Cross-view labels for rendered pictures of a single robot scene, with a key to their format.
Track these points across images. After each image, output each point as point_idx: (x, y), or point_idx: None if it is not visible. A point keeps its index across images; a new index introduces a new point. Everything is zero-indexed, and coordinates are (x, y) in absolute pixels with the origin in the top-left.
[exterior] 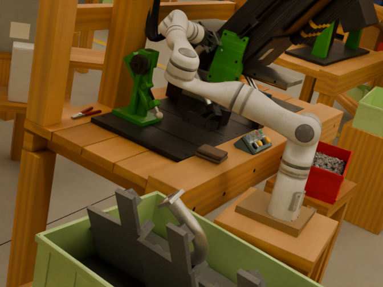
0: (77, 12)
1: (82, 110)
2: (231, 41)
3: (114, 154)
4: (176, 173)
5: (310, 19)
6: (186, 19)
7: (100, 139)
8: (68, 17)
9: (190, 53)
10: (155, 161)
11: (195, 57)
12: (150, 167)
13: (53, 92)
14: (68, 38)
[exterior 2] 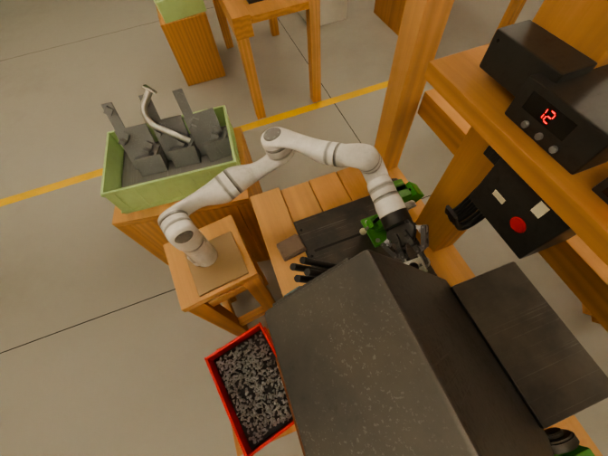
0: (438, 112)
1: None
2: None
3: (319, 185)
4: (273, 204)
5: None
6: (355, 158)
7: (347, 187)
8: (394, 92)
9: (269, 134)
10: (303, 208)
11: (264, 138)
12: (295, 199)
13: (378, 144)
14: (392, 112)
